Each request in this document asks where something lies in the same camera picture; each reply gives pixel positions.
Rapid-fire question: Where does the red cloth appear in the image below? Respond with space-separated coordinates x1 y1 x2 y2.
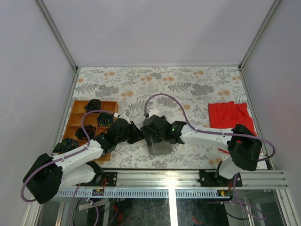
207 101 262 154

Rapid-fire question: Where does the rolled dark sock top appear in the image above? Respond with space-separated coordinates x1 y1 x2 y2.
84 99 102 113

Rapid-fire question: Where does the rolled dark sock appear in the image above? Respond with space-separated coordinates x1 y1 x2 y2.
75 125 96 141
97 112 113 127
84 99 102 113

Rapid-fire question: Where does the purple cable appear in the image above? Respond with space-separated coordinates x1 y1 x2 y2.
143 93 276 162
20 110 119 203

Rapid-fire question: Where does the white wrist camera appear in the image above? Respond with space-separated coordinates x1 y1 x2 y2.
143 108 159 118
113 112 131 124

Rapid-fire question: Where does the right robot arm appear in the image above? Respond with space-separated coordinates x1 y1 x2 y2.
141 115 262 186

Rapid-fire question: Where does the rolled dark sock lower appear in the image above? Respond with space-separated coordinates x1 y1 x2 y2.
75 125 96 141

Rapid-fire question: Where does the rolled dark sock middle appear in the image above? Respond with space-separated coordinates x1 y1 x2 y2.
97 112 113 127

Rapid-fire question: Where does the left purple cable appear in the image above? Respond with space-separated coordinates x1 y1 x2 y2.
20 110 119 203

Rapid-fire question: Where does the aluminium front rail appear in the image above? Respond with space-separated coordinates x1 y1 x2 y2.
56 170 288 198

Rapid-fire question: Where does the grey plastic tool case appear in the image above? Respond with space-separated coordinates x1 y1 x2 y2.
143 117 174 156

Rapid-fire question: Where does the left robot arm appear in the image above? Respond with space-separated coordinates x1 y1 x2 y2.
21 118 144 204

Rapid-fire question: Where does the orange wooden divided tray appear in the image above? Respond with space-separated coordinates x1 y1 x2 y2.
63 100 119 147

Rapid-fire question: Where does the rolled dark sock outside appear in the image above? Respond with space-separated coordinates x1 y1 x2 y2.
53 138 79 154

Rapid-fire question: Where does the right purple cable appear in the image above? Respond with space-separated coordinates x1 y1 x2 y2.
143 93 276 162

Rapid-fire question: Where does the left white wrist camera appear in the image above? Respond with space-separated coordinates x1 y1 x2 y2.
113 112 131 124

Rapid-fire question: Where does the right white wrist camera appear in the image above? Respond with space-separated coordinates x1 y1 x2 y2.
143 108 159 118

